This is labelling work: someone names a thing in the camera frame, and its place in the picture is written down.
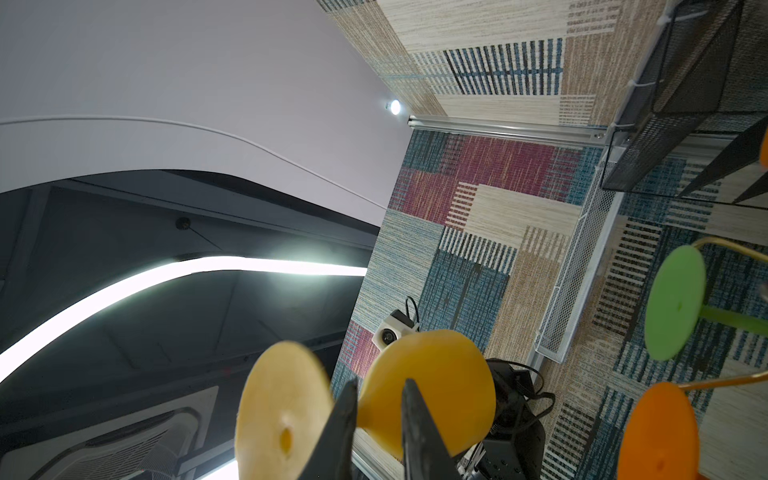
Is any white mesh wall basket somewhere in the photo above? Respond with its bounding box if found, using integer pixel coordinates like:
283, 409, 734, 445
534, 171, 623, 364

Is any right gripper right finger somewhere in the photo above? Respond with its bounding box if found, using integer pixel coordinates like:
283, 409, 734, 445
401, 379, 461, 480

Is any yellow wine glass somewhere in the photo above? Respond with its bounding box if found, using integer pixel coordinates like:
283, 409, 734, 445
234, 330, 496, 479

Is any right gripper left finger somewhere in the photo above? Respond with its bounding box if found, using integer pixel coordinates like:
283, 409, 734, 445
298, 380, 358, 480

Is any back orange wine glass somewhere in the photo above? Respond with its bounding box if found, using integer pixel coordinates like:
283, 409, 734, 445
759, 130, 768, 170

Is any gold wire glass rack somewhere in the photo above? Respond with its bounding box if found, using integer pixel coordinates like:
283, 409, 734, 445
678, 236, 767, 391

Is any curved ceiling light strip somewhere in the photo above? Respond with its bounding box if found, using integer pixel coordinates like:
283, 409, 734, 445
1, 256, 367, 390

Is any black mesh shelf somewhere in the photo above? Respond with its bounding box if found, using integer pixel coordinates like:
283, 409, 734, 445
601, 1, 767, 203

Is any green wine glass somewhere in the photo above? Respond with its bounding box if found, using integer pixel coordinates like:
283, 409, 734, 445
643, 244, 768, 362

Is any orange wine glass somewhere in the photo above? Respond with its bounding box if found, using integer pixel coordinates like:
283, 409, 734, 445
617, 382, 706, 479
759, 130, 768, 170

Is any front orange wine glass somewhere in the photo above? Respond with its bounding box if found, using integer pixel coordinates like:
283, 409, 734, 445
617, 382, 706, 479

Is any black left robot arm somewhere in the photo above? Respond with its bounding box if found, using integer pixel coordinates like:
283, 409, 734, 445
455, 358, 556, 479

